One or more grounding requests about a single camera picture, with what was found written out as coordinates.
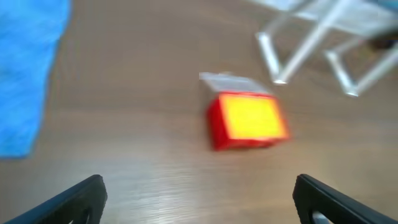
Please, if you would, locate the white and blue stand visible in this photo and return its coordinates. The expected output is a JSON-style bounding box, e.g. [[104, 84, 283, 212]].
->
[[245, 0, 398, 98]]

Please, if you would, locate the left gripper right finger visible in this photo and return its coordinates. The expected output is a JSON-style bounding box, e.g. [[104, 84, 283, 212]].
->
[[292, 173, 398, 224]]

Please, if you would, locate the blue cloth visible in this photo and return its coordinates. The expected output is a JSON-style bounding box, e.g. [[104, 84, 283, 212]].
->
[[0, 0, 73, 161]]

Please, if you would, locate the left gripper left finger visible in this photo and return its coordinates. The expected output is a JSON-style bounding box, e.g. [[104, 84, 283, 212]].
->
[[2, 174, 108, 224]]

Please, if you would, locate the red and yellow tip box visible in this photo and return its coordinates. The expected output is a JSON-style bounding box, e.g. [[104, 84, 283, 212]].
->
[[198, 71, 291, 152]]

